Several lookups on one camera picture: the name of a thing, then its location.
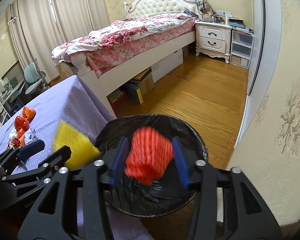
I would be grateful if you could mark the blue box under bed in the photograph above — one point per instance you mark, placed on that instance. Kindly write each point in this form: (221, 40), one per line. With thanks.
(134, 91)

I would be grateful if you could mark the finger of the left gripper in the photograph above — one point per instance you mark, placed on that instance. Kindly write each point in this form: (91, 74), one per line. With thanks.
(30, 150)
(57, 159)

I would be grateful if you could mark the light blue desk chair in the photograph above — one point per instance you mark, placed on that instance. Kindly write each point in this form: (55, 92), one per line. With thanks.
(35, 78)

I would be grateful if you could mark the white sliding wardrobe door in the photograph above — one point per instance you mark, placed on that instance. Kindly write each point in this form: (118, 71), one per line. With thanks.
(267, 37)

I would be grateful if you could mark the white nightstand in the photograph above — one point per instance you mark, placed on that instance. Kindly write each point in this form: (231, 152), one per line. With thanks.
(213, 39)

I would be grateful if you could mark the purple bed cover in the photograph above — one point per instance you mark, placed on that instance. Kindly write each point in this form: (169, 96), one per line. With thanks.
(73, 102)

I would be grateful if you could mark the orange plastic bag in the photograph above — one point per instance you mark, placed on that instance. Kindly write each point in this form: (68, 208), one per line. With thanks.
(28, 113)

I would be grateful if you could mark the plastic drawer unit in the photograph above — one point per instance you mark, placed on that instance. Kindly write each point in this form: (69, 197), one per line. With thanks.
(241, 47)

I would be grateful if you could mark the cardboard box under bed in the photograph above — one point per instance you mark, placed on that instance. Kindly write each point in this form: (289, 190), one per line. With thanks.
(144, 81)

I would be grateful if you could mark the black lined trash bin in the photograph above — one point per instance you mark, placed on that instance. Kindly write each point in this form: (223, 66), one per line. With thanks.
(149, 186)

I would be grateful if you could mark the white under-bed storage box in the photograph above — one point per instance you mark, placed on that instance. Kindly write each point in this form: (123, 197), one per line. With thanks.
(166, 65)

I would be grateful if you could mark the white bed frame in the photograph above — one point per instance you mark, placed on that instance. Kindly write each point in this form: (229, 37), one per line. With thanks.
(117, 76)

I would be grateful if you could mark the beige curtains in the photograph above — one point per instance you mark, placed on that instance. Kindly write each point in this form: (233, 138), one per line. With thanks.
(39, 26)

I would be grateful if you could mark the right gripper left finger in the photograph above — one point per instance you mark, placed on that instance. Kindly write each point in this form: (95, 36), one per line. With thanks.
(118, 164)

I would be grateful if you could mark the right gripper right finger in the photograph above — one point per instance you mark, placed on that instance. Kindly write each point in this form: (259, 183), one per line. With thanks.
(181, 162)

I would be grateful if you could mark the white printed wrapper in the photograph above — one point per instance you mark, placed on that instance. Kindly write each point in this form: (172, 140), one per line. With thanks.
(20, 139)

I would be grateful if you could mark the yellow mesh scrubber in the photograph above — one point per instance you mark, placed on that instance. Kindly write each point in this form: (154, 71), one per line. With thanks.
(82, 149)

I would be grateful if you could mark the floral pink quilt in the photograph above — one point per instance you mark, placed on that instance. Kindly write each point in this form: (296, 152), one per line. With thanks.
(122, 40)

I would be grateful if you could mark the study desk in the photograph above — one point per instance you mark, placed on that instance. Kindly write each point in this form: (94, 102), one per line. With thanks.
(10, 96)

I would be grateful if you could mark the red mesh scrubber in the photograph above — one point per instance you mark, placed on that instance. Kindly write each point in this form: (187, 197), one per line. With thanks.
(149, 157)

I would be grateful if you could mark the red plastic bag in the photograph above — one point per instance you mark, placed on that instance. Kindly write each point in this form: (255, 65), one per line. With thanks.
(21, 125)

